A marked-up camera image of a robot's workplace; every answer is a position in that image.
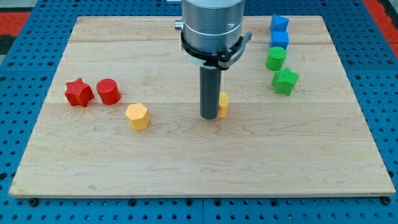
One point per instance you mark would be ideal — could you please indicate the black clamp ring mount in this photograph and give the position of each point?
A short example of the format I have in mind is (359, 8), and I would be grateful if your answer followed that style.
(220, 60)

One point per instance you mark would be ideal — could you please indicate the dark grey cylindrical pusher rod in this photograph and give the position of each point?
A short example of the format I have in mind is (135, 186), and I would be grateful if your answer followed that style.
(210, 81)

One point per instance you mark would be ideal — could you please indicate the yellow heart block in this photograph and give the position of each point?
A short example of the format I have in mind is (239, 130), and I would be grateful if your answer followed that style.
(223, 104)

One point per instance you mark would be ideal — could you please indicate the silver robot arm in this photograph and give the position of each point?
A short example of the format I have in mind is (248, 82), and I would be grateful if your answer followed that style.
(211, 38)

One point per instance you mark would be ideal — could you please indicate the green star block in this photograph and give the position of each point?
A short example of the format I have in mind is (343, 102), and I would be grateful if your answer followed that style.
(284, 81)

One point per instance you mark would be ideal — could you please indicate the red star block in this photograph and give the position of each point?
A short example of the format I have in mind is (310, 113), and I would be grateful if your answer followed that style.
(78, 93)

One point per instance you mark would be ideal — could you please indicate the green cylinder block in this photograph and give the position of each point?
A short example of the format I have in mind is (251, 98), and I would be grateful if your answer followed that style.
(275, 58)

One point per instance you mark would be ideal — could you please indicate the blue cube block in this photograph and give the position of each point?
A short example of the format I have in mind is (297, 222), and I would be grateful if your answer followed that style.
(279, 39)

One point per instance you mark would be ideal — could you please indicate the blue triangle block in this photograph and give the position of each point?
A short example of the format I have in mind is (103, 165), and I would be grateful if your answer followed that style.
(279, 23)

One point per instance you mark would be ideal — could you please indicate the yellow hexagon block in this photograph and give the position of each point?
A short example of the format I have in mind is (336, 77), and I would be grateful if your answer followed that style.
(138, 116)

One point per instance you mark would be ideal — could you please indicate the wooden board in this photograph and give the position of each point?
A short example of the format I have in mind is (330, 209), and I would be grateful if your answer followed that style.
(313, 143)

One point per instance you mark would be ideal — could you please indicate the red cylinder block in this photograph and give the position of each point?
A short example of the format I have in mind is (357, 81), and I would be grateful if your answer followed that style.
(108, 91)

